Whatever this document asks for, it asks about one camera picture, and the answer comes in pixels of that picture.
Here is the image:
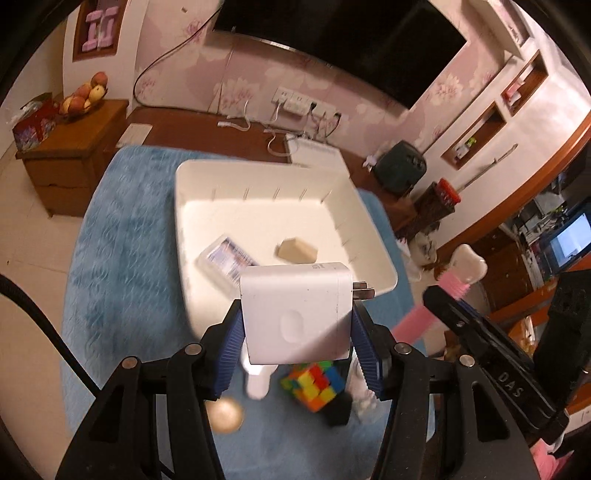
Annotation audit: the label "thick black cable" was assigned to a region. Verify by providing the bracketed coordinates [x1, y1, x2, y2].
[0, 273, 105, 402]

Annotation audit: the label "white plastic bin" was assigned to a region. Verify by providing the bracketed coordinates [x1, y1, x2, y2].
[174, 159, 399, 337]

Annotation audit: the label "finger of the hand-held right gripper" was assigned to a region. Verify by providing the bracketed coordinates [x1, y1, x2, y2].
[423, 285, 571, 432]

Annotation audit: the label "pink box on shelf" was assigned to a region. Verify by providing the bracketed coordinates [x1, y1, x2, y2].
[503, 78, 527, 102]

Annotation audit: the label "colourful puzzle cube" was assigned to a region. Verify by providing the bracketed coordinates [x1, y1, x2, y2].
[279, 362, 347, 412]

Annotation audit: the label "white power adapter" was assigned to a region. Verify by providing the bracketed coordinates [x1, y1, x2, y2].
[239, 262, 376, 365]

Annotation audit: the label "small brown round object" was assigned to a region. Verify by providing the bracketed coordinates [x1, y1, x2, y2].
[205, 398, 244, 435]

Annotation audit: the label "white plastic bag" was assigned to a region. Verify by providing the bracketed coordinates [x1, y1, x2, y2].
[399, 231, 439, 282]

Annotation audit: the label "bowl of fruit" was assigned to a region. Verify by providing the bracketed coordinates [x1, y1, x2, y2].
[58, 71, 109, 121]

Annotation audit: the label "beige wooden block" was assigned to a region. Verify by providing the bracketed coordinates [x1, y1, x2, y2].
[276, 237, 320, 265]

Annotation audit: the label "blue blanket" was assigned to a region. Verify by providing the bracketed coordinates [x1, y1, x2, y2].
[60, 144, 437, 480]

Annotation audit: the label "lit computer screen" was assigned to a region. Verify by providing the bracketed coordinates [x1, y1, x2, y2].
[540, 198, 591, 278]

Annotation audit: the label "white router box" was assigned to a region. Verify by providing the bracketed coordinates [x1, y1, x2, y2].
[285, 134, 352, 174]

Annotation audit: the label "pink dumbbells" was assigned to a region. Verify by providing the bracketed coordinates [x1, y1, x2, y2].
[82, 7, 118, 51]

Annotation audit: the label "red lidded jar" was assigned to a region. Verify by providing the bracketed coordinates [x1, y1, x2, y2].
[436, 179, 462, 206]

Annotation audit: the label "white wall socket strip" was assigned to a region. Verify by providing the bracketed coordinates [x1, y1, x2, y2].
[271, 87, 342, 118]

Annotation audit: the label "wooden side cabinet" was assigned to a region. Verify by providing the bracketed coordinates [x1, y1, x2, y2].
[16, 99, 130, 217]

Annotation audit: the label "red gift box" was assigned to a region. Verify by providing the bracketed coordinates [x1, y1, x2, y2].
[11, 92, 58, 152]

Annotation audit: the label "black television cable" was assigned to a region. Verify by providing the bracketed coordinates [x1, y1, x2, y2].
[133, 9, 220, 109]

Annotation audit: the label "carved brown stand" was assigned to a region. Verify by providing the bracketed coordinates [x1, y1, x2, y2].
[399, 182, 455, 243]

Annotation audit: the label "black flat television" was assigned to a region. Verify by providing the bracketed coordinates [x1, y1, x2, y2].
[212, 0, 467, 110]

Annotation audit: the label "long metal rod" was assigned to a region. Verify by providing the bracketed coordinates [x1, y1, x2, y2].
[457, 144, 518, 190]

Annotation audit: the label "white cable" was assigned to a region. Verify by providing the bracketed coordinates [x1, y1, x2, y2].
[263, 104, 291, 160]
[217, 99, 252, 132]

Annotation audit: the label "small shelf items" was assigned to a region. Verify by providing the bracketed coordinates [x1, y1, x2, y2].
[452, 136, 478, 160]

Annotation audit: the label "low wooden television stand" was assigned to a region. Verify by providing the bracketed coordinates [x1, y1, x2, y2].
[115, 107, 419, 241]

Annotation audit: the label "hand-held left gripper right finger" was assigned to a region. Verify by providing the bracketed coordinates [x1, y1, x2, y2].
[352, 302, 541, 480]

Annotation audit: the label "clear card case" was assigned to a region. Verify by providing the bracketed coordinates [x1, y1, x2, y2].
[198, 234, 262, 291]

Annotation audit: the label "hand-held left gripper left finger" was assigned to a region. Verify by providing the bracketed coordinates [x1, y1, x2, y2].
[55, 300, 245, 480]

